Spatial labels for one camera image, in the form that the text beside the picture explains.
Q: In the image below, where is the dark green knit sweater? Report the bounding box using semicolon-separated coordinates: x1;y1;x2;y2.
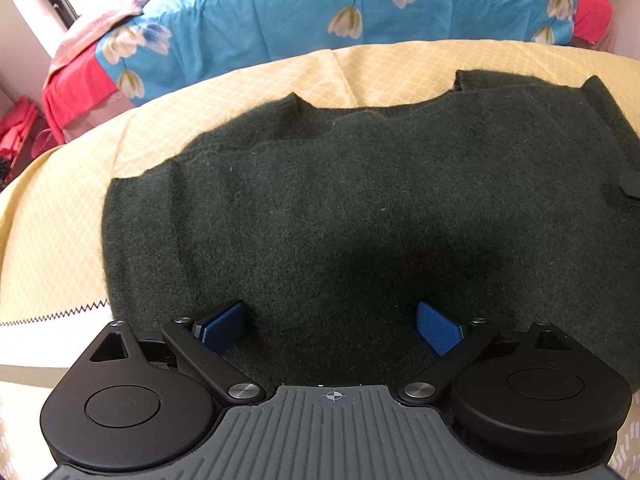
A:
102;70;639;389

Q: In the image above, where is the yellow patterned bed quilt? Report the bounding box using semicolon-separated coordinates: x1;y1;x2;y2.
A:
1;40;639;479

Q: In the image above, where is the red bed cover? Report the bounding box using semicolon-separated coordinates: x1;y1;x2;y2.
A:
42;0;614;143

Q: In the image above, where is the red bag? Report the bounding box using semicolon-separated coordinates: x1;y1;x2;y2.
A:
0;96;60;190

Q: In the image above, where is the blue floral bedsheet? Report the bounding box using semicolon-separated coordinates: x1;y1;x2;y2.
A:
96;0;578;105

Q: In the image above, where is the pink blanket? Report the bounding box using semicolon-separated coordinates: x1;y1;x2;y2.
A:
46;0;222;79

